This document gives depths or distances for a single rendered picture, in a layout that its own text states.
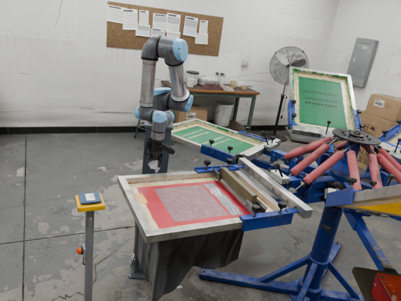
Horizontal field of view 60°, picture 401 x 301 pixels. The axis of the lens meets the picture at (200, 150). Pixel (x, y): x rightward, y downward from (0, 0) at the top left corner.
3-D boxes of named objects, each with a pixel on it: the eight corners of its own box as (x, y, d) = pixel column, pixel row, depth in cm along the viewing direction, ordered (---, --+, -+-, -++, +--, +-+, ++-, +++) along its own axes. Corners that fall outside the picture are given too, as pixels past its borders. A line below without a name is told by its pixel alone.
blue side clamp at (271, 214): (242, 232, 169) (244, 219, 166) (237, 226, 173) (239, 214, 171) (290, 224, 182) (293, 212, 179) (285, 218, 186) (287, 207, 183)
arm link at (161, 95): (155, 104, 234) (157, 84, 229) (173, 108, 231) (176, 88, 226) (148, 107, 223) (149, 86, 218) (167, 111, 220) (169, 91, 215)
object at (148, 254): (152, 304, 173) (160, 232, 158) (130, 249, 211) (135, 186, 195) (157, 303, 175) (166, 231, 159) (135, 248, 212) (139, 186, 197)
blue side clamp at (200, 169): (196, 180, 215) (197, 170, 213) (193, 177, 219) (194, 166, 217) (237, 177, 228) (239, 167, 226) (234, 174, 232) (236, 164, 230)
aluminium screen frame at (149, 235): (145, 243, 149) (146, 236, 147) (117, 181, 197) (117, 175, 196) (290, 220, 182) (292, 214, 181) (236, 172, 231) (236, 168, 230)
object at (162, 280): (156, 303, 174) (164, 231, 159) (154, 297, 177) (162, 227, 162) (235, 284, 194) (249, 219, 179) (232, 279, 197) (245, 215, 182)
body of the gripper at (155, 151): (144, 156, 201) (147, 136, 196) (159, 155, 204) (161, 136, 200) (148, 161, 194) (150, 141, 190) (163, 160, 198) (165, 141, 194)
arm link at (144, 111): (137, 32, 183) (132, 120, 201) (156, 35, 181) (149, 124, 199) (146, 32, 194) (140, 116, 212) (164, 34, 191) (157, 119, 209)
